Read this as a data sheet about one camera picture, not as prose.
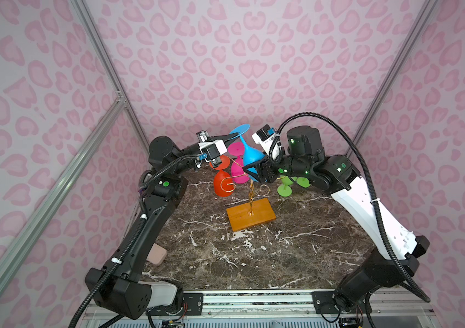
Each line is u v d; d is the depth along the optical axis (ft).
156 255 2.76
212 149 1.46
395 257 1.19
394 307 2.39
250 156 1.90
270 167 1.76
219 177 2.56
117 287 1.22
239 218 3.12
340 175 1.39
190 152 1.70
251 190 3.50
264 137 1.68
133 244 1.36
